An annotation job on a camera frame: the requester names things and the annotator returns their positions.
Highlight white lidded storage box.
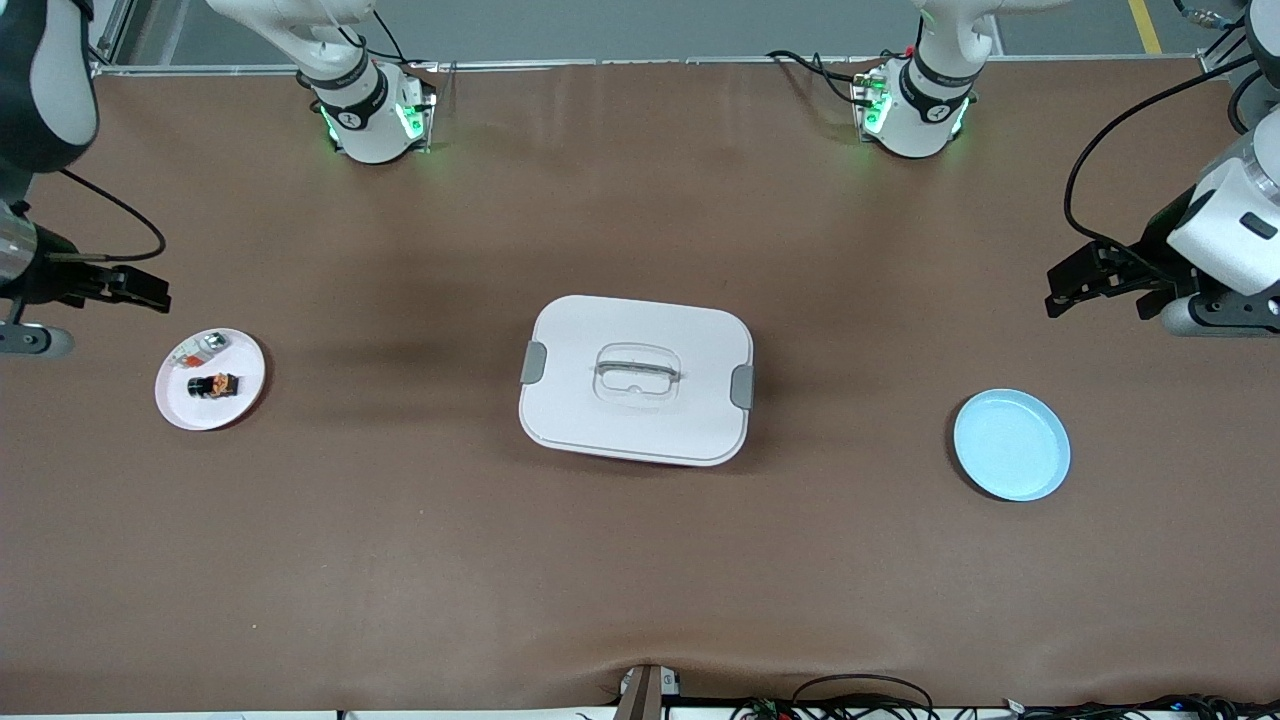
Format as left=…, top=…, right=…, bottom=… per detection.
left=518, top=294, right=756, bottom=468

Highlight small silver orange object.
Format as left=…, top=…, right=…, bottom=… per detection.
left=168, top=333, right=233, bottom=369

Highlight pink round plate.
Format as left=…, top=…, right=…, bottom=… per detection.
left=155, top=328, right=268, bottom=432

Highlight light blue round plate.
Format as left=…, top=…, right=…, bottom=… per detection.
left=952, top=388, right=1072, bottom=503

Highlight brown table mat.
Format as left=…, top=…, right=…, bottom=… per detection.
left=0, top=60, right=1280, bottom=713

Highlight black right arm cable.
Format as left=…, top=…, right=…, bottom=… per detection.
left=55, top=168, right=168, bottom=263

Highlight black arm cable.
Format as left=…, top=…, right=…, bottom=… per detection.
left=55, top=168, right=168, bottom=263
left=1063, top=52, right=1259, bottom=256

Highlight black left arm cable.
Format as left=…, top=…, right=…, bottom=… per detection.
left=1063, top=52, right=1259, bottom=256

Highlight aluminium frame profiles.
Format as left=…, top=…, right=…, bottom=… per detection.
left=88, top=0, right=138, bottom=69

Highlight black right base cable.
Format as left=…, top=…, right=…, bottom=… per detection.
left=372, top=8, right=441, bottom=101

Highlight black left base cables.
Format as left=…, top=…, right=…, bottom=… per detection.
left=765, top=48, right=881, bottom=106

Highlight silver table edge rail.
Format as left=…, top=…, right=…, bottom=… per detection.
left=90, top=55, right=1216, bottom=76

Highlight black looped cable bundle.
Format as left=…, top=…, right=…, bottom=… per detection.
left=730, top=674, right=936, bottom=720

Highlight brown camera post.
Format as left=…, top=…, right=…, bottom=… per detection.
left=612, top=664, right=683, bottom=720

